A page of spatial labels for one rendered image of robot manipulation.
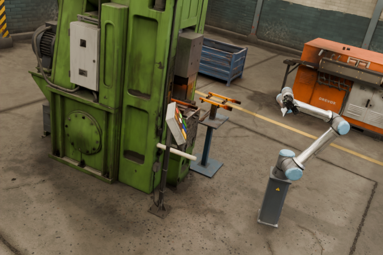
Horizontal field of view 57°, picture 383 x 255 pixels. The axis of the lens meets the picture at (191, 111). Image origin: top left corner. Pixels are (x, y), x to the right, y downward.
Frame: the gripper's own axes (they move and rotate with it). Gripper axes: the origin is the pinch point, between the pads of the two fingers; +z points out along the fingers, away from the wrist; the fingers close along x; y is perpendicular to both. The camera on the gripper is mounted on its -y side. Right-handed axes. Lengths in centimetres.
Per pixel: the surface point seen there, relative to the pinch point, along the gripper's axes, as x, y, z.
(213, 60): -159, -28, -455
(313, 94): -27, -174, -369
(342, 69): 40, -150, -343
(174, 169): -162, -20, -69
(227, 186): -136, -84, -87
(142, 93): -120, 73, -64
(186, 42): -55, 84, -78
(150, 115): -125, 52, -53
